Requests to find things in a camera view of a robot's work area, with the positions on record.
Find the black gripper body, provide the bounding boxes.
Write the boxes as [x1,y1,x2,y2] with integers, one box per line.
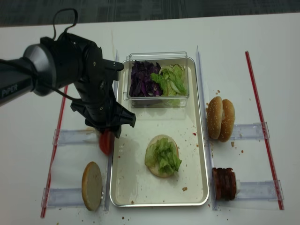
[71,78,117,132]

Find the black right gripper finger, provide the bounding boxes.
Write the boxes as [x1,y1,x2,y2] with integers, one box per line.
[114,103,136,128]

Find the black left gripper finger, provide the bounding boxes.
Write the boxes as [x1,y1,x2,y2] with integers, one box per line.
[110,125,121,138]

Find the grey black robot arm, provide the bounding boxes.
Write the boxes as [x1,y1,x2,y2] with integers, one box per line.
[0,32,136,137]

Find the upright tomato slices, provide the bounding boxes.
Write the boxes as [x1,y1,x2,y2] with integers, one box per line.
[99,129,114,156]

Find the green lettuce in container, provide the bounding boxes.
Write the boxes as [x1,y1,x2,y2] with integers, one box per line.
[150,64,187,96]

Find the stack of meat patties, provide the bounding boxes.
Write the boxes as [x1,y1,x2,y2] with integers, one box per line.
[212,167,237,201]

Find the white pusher behind patties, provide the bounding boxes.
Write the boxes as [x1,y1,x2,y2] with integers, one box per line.
[235,180,240,198]

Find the purple cabbage leaves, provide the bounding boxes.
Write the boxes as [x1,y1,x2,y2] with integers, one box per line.
[129,60,163,97]

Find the upper left clear holder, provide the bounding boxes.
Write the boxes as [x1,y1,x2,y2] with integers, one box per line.
[52,128,100,146]

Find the clear holder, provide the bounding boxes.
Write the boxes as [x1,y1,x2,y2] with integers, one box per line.
[41,188,85,208]
[52,128,100,146]
[230,122,270,140]
[235,180,283,201]

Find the clear plastic salad container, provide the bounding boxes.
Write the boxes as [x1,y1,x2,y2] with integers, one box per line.
[123,52,189,108]

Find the bottom bun on tray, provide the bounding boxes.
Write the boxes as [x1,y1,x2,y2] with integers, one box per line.
[145,134,180,179]

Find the white metal tray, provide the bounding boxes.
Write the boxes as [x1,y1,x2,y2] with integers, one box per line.
[110,58,209,207]

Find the upright bun half left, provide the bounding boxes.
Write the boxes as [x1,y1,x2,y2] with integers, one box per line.
[82,161,103,211]

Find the lower left clear holder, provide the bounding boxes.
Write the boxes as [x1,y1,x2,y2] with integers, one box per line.
[41,188,85,208]

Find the sesame bun left half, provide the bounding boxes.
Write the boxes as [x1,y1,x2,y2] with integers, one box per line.
[207,96,223,139]

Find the sesame bun half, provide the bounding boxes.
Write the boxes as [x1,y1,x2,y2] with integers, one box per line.
[218,99,235,143]
[207,96,223,139]

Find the sesame bun right half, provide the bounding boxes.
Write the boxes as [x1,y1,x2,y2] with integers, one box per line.
[218,99,235,143]

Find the left red strip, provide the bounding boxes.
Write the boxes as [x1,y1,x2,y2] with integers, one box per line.
[40,97,66,218]

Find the red strip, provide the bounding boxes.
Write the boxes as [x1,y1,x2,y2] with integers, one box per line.
[40,97,66,218]
[245,51,285,210]

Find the upper right clear holder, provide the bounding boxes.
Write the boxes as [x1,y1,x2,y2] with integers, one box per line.
[230,122,270,140]

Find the lower right clear holder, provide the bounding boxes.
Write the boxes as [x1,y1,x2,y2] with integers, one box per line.
[235,180,283,201]

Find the right red strip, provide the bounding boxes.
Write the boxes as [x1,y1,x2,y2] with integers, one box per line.
[245,51,285,210]

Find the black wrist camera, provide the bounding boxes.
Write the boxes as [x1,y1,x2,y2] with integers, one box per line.
[103,59,124,82]

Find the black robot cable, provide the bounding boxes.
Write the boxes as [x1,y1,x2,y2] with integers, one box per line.
[22,8,82,104]

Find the left clear vertical rail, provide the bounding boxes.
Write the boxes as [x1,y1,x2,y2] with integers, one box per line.
[104,49,119,212]

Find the clear vertical rail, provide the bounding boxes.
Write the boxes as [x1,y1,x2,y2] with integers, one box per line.
[104,49,119,212]
[196,46,218,211]

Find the right clear vertical rail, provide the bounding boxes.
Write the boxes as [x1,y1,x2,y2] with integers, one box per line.
[196,46,218,211]

